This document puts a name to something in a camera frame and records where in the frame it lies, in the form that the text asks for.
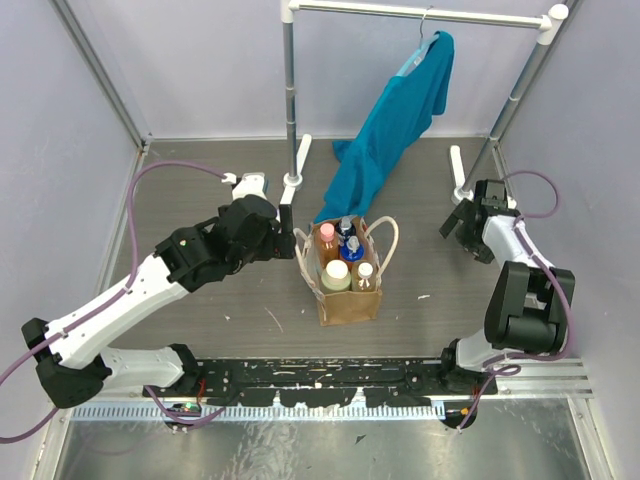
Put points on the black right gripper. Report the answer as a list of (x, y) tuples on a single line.
[(478, 249)]

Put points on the slotted cable duct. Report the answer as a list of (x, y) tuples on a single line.
[(358, 411)]

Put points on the blue pump bottle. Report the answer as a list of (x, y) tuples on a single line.
[(352, 250)]

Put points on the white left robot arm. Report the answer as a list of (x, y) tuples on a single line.
[(75, 360)]

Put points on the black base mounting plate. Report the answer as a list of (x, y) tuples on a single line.
[(314, 383)]

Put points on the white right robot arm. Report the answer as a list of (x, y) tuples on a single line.
[(529, 313)]

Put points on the light blue clothes hanger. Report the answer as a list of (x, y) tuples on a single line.
[(419, 54)]

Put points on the teal t-shirt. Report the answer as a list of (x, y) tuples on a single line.
[(403, 112)]

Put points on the clear amber bottle white cap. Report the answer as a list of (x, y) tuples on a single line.
[(363, 277)]

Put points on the dark pump bottle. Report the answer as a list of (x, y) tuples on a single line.
[(345, 228)]

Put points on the pink cap peach bottle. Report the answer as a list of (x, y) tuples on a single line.
[(327, 244)]

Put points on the burlap canvas tote bag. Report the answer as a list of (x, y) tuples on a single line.
[(345, 307)]

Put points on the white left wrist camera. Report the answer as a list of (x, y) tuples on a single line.
[(248, 184)]

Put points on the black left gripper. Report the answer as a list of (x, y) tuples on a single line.
[(285, 230)]

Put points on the metal clothes rack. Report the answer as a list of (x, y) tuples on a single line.
[(547, 25)]

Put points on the green bottle white cap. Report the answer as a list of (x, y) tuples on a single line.
[(335, 278)]

